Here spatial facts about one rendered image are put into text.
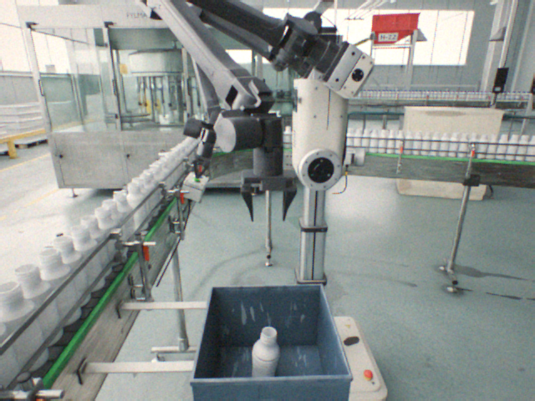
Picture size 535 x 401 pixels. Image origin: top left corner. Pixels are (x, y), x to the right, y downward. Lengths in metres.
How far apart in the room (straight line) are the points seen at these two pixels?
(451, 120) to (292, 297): 4.20
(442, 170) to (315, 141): 1.59
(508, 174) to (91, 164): 4.52
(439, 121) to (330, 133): 3.78
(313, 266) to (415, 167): 1.42
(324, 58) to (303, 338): 0.81
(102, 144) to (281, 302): 4.09
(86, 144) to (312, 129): 4.02
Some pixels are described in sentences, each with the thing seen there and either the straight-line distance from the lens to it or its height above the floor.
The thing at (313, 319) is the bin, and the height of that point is 0.83.
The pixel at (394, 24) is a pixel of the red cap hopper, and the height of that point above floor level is 2.60.
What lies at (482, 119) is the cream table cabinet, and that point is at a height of 1.07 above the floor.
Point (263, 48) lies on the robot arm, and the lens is 1.43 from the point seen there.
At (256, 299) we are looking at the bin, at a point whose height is 0.91.
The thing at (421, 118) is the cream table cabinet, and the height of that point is 1.07.
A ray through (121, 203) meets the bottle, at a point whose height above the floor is 1.14.
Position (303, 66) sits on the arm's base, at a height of 1.55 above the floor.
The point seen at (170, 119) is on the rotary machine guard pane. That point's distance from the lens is 4.48.
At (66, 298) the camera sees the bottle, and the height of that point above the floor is 1.07.
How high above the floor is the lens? 1.48
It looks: 20 degrees down
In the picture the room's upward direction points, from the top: straight up
